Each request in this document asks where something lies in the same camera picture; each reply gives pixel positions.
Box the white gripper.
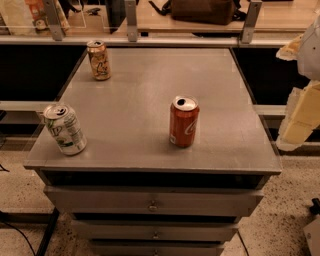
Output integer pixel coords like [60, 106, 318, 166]
[276, 16, 320, 151]

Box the red coke can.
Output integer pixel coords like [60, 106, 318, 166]
[169, 96, 200, 148]

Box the gold tan soda can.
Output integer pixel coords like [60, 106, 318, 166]
[87, 40, 111, 81]

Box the white green soda can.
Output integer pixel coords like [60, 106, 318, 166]
[43, 104, 87, 156]

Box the metal railing with posts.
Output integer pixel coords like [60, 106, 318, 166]
[0, 0, 304, 47]

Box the brown bag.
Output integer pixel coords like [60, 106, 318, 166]
[149, 0, 247, 25]

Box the grey box at floor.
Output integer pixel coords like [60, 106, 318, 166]
[302, 197, 320, 256]

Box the grey metal drawer cabinet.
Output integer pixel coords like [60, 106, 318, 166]
[25, 48, 281, 256]

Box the orange white package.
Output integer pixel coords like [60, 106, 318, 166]
[25, 0, 71, 33]

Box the black floor cable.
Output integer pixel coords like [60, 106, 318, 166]
[0, 163, 37, 256]

